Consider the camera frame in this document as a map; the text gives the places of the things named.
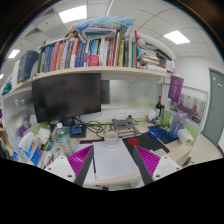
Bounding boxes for black desk mat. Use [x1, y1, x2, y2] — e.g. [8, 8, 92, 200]
[123, 133, 175, 153]

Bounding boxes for stack of papers on shelf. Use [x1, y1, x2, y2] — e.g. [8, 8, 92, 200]
[137, 33, 177, 73]

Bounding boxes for grey metal desk stand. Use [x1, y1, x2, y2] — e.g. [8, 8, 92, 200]
[112, 115, 140, 138]

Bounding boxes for clear plastic water bottle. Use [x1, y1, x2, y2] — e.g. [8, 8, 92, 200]
[57, 122, 73, 156]

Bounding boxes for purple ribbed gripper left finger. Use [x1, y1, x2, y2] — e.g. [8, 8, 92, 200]
[67, 145, 94, 186]

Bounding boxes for black computer monitor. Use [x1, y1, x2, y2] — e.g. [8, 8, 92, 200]
[32, 73, 101, 123]

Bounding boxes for framed group photo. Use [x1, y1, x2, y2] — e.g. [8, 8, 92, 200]
[170, 87, 207, 125]

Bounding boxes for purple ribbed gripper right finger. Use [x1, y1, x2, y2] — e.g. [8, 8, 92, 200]
[133, 145, 160, 185]

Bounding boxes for blue white carton box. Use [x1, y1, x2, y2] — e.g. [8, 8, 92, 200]
[18, 132, 42, 166]

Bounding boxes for purple translucent water jug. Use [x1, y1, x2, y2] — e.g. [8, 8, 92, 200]
[169, 112, 186, 139]

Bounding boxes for red round coaster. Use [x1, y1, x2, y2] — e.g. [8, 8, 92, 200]
[127, 138, 140, 145]

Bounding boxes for white tissue pack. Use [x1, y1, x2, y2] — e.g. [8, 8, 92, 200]
[177, 128, 193, 144]

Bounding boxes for blue plastic tray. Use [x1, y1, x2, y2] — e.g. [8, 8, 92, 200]
[148, 127, 165, 139]

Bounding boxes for grey door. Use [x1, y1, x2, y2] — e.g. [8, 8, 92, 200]
[203, 69, 224, 145]

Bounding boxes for wooden wall shelf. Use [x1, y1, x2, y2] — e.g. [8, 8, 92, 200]
[10, 66, 169, 100]

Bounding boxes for row of books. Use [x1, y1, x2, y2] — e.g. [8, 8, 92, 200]
[37, 28, 139, 73]

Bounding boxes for white paper sheet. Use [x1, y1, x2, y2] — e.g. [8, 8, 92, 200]
[93, 139, 138, 180]

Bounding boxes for purple hanging pennant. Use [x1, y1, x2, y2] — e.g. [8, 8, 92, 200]
[168, 76, 184, 102]

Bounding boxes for blue small box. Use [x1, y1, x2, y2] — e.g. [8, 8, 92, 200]
[70, 125, 84, 135]

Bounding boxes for dark wine bottle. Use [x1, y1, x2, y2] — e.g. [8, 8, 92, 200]
[155, 96, 162, 118]

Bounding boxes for dark blue bag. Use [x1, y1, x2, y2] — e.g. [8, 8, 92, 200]
[17, 50, 39, 82]

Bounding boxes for white paper cup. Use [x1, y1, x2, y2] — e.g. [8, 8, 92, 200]
[104, 131, 119, 148]

